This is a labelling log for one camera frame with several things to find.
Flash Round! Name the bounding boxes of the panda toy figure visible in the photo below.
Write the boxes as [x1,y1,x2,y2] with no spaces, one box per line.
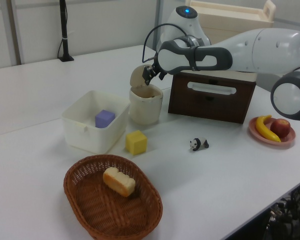
[189,137,210,152]

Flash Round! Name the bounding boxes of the cream trash can with lid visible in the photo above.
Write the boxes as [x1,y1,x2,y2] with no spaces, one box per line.
[128,65,164,126]

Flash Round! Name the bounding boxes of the black cable bundle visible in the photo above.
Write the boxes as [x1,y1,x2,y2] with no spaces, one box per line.
[266,184,300,240]

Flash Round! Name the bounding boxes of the yellow cube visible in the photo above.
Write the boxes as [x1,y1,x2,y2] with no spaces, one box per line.
[125,129,148,155]

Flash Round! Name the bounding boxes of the black pole stand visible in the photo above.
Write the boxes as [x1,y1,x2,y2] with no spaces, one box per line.
[56,0,75,63]

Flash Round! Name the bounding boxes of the purple cube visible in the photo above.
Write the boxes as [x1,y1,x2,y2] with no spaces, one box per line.
[94,109,116,129]

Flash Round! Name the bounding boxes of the pink plate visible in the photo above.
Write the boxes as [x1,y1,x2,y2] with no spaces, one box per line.
[248,116,297,149]

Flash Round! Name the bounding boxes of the dark brown wooden drawer box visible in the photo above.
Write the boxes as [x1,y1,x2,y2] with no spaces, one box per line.
[167,71,257,125]

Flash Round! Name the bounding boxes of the brown wicker basket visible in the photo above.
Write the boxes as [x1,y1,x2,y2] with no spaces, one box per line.
[63,154,164,240]

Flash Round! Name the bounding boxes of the red apple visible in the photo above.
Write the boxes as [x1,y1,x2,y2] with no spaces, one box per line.
[269,118,291,138]

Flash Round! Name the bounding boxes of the white plastic bin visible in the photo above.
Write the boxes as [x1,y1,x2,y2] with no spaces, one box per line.
[61,89,131,155]

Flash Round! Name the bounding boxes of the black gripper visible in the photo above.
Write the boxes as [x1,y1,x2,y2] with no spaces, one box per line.
[141,62,166,87]

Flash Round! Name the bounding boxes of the bread loaf piece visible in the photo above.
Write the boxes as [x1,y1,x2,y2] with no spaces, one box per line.
[102,166,136,198]

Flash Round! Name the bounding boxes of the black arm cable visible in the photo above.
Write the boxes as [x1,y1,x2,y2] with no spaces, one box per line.
[141,23,191,64]

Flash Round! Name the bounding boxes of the yellow banana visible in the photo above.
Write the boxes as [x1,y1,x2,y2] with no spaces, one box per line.
[255,114,282,143]

